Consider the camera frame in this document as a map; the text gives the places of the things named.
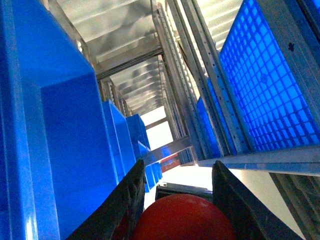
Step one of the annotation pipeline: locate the upper shelf blue bin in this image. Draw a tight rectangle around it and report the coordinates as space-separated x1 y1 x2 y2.
199 0 320 155

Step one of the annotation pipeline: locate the metal rack upright frame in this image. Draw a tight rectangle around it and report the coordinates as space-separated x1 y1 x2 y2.
152 0 320 176

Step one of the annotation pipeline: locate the blue plastic bin with buttons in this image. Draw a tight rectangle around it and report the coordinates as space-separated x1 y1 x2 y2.
0 0 126 240

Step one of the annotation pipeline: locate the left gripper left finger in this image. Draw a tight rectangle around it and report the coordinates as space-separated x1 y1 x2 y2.
67 159 146 240

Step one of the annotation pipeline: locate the red mushroom push button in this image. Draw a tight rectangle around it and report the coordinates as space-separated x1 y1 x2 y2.
131 182 237 240

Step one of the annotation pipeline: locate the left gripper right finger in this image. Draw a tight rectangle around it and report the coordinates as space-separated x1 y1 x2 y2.
211 160 301 240

